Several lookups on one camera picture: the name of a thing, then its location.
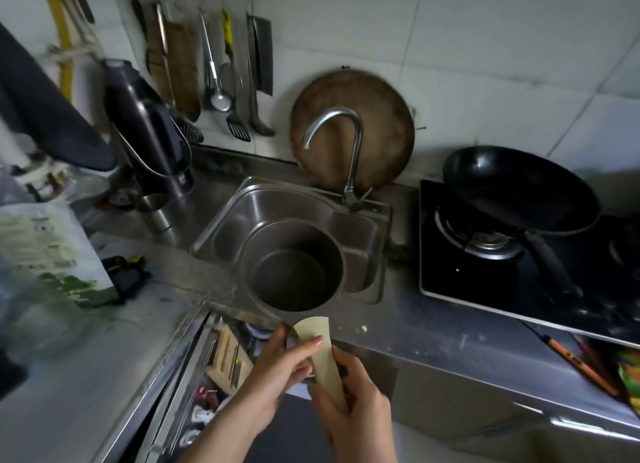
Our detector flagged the curved chrome faucet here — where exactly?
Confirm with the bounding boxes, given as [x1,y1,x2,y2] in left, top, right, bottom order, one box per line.
[302,106,375,214]

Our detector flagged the red handled tool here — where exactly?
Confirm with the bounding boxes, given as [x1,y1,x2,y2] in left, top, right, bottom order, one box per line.
[192,385,221,414]

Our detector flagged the orange handled tool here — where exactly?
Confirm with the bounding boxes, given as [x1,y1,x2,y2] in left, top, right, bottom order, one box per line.
[522,322,623,398]

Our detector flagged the grey saucepan with cream handle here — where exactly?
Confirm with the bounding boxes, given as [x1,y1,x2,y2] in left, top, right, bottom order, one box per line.
[239,218,349,414]

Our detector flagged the black wok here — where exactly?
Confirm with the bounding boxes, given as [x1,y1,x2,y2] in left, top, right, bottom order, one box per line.
[442,145,603,304]

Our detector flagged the black yellow tool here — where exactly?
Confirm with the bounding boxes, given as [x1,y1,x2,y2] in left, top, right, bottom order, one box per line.
[99,254,153,306]

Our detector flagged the yellow printed bag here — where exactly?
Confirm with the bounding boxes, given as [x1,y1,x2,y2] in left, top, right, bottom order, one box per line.
[612,347,640,418]

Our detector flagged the steel cleaver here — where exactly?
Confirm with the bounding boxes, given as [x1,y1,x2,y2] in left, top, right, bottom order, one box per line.
[245,12,275,97]

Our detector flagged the person's left hand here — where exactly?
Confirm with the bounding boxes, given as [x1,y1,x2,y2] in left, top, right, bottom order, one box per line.
[235,322,326,424]

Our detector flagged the dark floor mat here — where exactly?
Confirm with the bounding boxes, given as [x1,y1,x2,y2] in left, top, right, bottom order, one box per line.
[245,392,341,463]

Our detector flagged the person's right hand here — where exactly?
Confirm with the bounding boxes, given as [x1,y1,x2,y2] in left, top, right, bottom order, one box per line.
[307,346,399,463]

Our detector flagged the dark solid spatula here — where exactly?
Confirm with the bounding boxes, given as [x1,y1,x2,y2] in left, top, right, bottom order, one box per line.
[247,90,277,138]

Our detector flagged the small steel cup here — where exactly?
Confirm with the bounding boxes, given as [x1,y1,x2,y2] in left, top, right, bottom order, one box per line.
[135,193,172,234]

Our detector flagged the rectangular wooden chopping board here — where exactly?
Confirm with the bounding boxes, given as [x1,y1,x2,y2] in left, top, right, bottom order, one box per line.
[145,20,202,122]

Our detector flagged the person's left forearm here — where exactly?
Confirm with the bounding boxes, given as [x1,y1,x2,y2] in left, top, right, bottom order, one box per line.
[179,400,263,463]

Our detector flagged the wooden knife block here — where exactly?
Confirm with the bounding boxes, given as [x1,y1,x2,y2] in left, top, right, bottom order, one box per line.
[203,322,256,396]

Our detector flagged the black gas stove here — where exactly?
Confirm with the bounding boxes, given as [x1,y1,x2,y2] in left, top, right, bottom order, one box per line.
[419,179,640,350]

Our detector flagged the stainless steel sink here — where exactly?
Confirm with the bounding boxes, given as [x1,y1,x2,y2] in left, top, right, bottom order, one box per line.
[189,176,393,306]

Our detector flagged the perforated skimmer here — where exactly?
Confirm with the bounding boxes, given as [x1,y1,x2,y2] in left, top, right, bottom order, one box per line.
[172,112,205,145]

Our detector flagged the yellow wall pipe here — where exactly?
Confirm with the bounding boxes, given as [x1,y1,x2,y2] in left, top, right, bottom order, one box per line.
[39,0,76,104]

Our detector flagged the round wooden cutting board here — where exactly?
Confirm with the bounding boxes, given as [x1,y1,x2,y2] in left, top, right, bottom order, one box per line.
[289,67,417,194]

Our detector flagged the white green printed bag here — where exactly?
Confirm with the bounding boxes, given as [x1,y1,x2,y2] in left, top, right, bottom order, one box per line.
[0,202,121,308]

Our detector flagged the slotted spatula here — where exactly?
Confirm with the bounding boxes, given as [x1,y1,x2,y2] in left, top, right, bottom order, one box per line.
[221,8,253,142]

